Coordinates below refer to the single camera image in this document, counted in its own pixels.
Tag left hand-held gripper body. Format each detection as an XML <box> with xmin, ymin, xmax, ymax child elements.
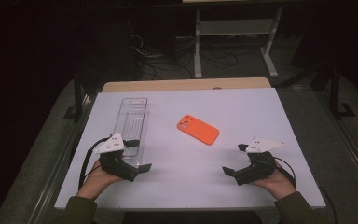
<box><xmin>92</xmin><ymin>133</ymin><xmax>140</xmax><ymax>183</ymax></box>

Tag person's left hand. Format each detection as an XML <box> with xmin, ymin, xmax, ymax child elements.
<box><xmin>76</xmin><ymin>158</ymin><xmax>124</xmax><ymax>201</ymax></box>

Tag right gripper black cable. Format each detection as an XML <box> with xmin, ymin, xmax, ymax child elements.
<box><xmin>273</xmin><ymin>156</ymin><xmax>340</xmax><ymax>224</ymax></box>

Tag clear plastic tray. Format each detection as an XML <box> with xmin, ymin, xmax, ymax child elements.
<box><xmin>111</xmin><ymin>97</ymin><xmax>151</xmax><ymax>166</ymax></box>

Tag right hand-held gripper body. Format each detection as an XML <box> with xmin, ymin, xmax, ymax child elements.
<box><xmin>234</xmin><ymin>137</ymin><xmax>286</xmax><ymax>187</ymax></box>

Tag person's right hand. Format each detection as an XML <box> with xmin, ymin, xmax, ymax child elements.
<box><xmin>249</xmin><ymin>162</ymin><xmax>297</xmax><ymax>201</ymax></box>

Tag black floor cables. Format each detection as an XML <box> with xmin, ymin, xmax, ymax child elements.
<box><xmin>126</xmin><ymin>31</ymin><xmax>264</xmax><ymax>80</ymax></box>

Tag grey metal rail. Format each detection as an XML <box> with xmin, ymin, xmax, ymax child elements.
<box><xmin>27</xmin><ymin>92</ymin><xmax>98</xmax><ymax>224</ymax></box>
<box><xmin>316</xmin><ymin>90</ymin><xmax>358</xmax><ymax>191</ymax></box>

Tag black metal stand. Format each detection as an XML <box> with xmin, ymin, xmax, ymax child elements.
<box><xmin>328</xmin><ymin>60</ymin><xmax>357</xmax><ymax>121</ymax></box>
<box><xmin>62</xmin><ymin>74</ymin><xmax>90</xmax><ymax>124</ymax></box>

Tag white metal desk frame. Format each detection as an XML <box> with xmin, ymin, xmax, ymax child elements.
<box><xmin>193</xmin><ymin>6</ymin><xmax>284</xmax><ymax>79</ymax></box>

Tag orange phone case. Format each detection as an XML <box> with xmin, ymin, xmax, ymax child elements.
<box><xmin>176</xmin><ymin>114</ymin><xmax>221</xmax><ymax>147</ymax></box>

